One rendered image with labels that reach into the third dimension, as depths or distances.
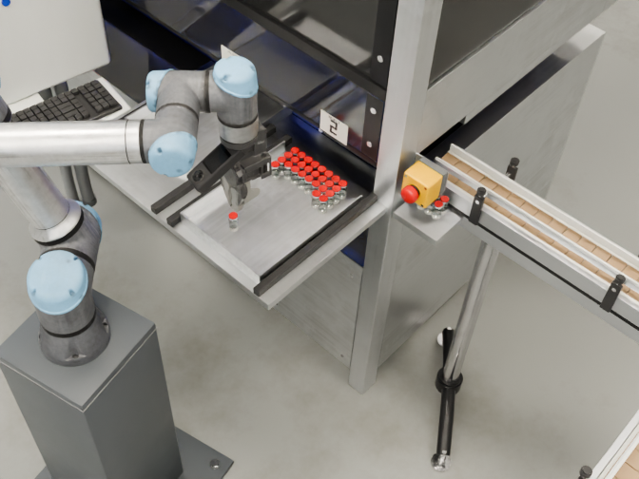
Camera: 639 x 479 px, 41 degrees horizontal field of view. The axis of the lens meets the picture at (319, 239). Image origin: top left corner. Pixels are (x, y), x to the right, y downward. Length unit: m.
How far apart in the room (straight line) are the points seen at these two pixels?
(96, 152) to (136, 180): 0.66
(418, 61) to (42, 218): 0.82
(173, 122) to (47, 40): 1.03
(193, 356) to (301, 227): 0.96
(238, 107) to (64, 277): 0.51
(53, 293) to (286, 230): 0.55
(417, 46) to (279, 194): 0.55
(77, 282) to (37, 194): 0.19
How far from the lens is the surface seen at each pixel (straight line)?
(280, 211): 2.01
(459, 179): 2.03
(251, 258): 1.92
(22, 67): 2.44
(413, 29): 1.70
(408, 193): 1.90
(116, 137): 1.44
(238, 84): 1.49
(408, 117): 1.83
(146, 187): 2.08
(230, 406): 2.72
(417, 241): 2.30
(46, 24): 2.40
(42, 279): 1.77
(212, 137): 2.19
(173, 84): 1.51
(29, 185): 1.74
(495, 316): 2.99
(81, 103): 2.43
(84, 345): 1.87
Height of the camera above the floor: 2.38
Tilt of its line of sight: 50 degrees down
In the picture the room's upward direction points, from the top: 4 degrees clockwise
